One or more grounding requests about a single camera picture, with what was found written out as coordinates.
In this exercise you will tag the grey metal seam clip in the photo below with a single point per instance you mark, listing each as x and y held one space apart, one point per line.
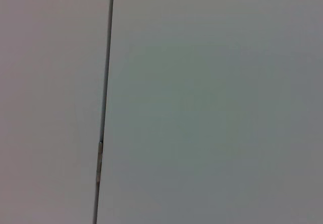
99 162

